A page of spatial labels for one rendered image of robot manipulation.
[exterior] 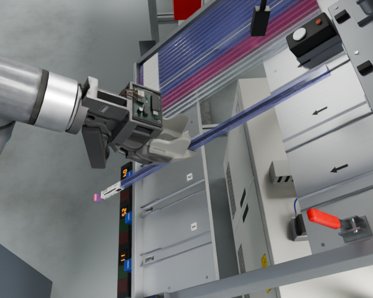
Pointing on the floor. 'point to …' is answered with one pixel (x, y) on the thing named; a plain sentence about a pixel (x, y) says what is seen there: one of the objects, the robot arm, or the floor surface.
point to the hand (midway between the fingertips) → (186, 149)
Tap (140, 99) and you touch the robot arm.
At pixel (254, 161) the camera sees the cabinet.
